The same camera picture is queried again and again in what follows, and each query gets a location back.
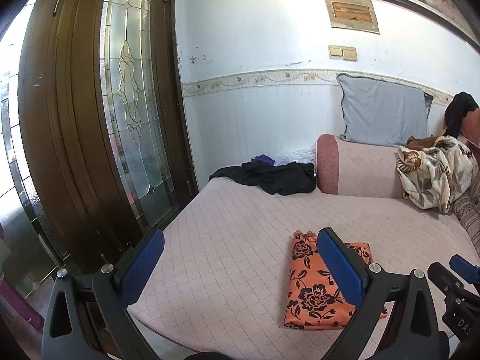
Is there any black clothing pile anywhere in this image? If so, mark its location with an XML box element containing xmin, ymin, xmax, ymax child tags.
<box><xmin>209</xmin><ymin>162</ymin><xmax>316</xmax><ymax>196</ymax></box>

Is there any striped sofa cushion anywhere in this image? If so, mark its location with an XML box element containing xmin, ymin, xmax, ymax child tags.
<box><xmin>451</xmin><ymin>193</ymin><xmax>480</xmax><ymax>254</ymax></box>

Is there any cream floral blanket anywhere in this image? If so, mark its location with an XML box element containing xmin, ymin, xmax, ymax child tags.
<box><xmin>395</xmin><ymin>136</ymin><xmax>479</xmax><ymax>215</ymax></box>

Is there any purple cloth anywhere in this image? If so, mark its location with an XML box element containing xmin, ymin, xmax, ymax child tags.
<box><xmin>250</xmin><ymin>154</ymin><xmax>275</xmax><ymax>166</ymax></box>

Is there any orange floral garment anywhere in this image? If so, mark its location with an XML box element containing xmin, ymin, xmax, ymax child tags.
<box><xmin>283</xmin><ymin>230</ymin><xmax>387</xmax><ymax>332</ymax></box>

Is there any beige wall switch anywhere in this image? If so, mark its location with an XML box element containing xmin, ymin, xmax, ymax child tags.
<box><xmin>329</xmin><ymin>45</ymin><xmax>343</xmax><ymax>59</ymax></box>
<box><xmin>342</xmin><ymin>46</ymin><xmax>358</xmax><ymax>62</ymax></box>

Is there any framed wall plaque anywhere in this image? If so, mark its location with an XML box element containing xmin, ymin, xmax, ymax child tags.
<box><xmin>325</xmin><ymin>0</ymin><xmax>380</xmax><ymax>34</ymax></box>

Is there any pink quilted bolster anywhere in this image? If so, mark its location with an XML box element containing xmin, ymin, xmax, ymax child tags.
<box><xmin>316</xmin><ymin>134</ymin><xmax>404</xmax><ymax>199</ymax></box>

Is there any black garment on headboard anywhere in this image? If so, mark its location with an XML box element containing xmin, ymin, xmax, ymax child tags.
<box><xmin>443</xmin><ymin>92</ymin><xmax>479</xmax><ymax>138</ymax></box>

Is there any grey pillow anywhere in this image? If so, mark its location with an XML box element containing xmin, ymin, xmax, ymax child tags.
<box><xmin>337</xmin><ymin>73</ymin><xmax>433</xmax><ymax>147</ymax></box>

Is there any brown wooden door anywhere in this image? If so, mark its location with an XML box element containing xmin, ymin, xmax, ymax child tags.
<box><xmin>19</xmin><ymin>0</ymin><xmax>198</xmax><ymax>273</ymax></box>

